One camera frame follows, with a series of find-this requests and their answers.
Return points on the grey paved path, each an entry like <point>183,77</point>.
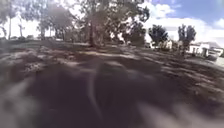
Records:
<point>110,96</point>

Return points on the dark round tree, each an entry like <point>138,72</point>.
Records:
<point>137,35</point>

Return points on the large leafy tree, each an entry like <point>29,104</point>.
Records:
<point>95,23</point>

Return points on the small dark tree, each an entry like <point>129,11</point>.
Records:
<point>158,34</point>

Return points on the row of trees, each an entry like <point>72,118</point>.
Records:
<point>50,20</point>

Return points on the slim twin-crowned tree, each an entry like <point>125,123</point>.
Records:
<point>186,35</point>

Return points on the white building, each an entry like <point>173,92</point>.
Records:
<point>203,49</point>

